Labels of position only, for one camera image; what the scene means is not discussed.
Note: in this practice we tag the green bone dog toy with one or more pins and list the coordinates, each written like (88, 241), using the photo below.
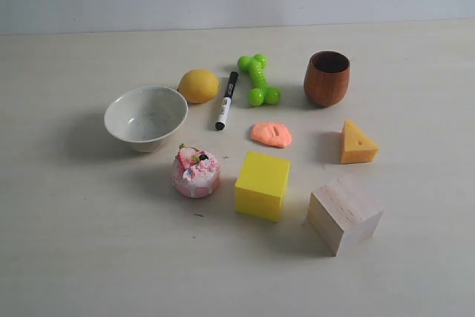
(262, 92)

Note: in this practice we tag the brown wooden cup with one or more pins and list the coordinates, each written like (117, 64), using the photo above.
(327, 78)

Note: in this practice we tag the yellow lemon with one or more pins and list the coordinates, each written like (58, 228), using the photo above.
(199, 86)

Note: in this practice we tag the orange putty blob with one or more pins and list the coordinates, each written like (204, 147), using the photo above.
(271, 134)

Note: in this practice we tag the yellow cheese wedge toy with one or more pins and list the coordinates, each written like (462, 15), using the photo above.
(356, 146)

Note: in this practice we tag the pink toy cake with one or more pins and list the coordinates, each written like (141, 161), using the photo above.
(195, 172)

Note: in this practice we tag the yellow cube block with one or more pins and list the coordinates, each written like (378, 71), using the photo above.
(261, 186)

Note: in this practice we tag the black and white marker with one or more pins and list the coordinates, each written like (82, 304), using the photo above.
(226, 102)

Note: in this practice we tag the white ceramic bowl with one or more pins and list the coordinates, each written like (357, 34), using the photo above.
(146, 118)

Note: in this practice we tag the light wooden cube block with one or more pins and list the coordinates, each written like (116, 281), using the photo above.
(343, 214)

